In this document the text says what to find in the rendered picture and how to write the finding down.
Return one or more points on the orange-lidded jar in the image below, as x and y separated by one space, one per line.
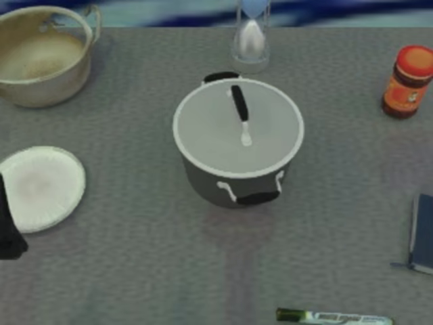
406 84

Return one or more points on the clear hourglass with white sand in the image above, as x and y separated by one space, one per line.
251 40

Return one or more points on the green and white marker pen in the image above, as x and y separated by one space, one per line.
331 318

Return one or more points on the dark blue notebook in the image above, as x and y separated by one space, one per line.
423 233

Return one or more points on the dark gray lidded kitchen pot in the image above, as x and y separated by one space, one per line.
236 142

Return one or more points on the white paper plate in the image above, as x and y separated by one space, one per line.
44 189

